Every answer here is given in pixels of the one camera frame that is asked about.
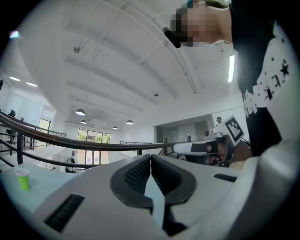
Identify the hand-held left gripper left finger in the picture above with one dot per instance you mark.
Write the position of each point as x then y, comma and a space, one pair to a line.
93, 201

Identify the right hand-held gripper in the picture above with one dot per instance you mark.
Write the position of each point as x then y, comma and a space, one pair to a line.
234, 129

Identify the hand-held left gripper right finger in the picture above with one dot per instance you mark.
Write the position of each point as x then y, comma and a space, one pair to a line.
211, 201

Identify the green cup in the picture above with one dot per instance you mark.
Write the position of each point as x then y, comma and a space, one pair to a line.
24, 181

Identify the person's right forearm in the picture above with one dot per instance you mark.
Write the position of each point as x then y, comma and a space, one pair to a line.
242, 153

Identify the black metal railing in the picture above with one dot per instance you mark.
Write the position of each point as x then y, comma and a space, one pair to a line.
70, 143

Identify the large glass window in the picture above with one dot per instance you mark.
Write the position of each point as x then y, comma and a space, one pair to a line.
93, 137

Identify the black and white shirt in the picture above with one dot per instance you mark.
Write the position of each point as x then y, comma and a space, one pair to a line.
262, 126

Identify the long ceiling light panel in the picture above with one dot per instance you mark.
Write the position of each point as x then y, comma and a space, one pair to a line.
231, 68

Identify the person's head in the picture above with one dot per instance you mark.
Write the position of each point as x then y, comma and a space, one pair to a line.
201, 23

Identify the small ceiling light panel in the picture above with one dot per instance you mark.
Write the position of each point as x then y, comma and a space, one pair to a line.
14, 78
31, 84

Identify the round ceiling sensor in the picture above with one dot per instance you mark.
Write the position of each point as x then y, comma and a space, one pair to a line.
76, 49

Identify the black head-worn camera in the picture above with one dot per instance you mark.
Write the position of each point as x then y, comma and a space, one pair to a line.
172, 37

